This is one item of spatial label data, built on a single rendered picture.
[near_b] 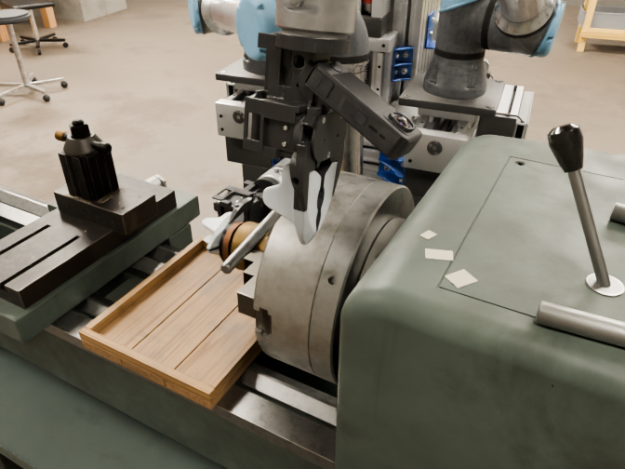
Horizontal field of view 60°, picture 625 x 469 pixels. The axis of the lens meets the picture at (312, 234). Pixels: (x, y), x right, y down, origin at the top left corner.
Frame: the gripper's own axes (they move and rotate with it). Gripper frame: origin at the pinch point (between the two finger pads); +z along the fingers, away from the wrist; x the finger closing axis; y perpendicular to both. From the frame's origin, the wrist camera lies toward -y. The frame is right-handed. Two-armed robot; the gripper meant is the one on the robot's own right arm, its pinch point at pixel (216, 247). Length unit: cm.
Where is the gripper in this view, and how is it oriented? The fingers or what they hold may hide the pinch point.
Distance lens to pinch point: 93.5
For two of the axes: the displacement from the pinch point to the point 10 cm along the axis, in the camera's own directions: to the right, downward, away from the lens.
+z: -4.8, 4.9, -7.3
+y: -8.8, -2.7, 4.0
